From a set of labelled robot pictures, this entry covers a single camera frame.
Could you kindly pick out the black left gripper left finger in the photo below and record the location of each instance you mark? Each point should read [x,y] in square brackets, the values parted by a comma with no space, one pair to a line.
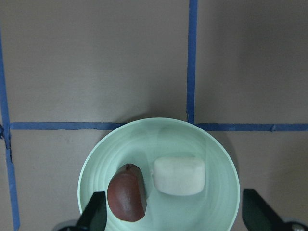
[94,216]

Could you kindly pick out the mint green plate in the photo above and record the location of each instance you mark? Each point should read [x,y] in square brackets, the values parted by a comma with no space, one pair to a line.
[141,142]

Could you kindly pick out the brown bun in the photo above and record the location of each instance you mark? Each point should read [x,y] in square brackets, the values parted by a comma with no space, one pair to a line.
[126,194]

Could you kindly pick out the white steamed bun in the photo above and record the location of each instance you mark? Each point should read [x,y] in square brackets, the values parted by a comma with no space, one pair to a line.
[179,176]

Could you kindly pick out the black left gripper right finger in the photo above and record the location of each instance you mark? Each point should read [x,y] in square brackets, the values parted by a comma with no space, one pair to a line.
[258,215]

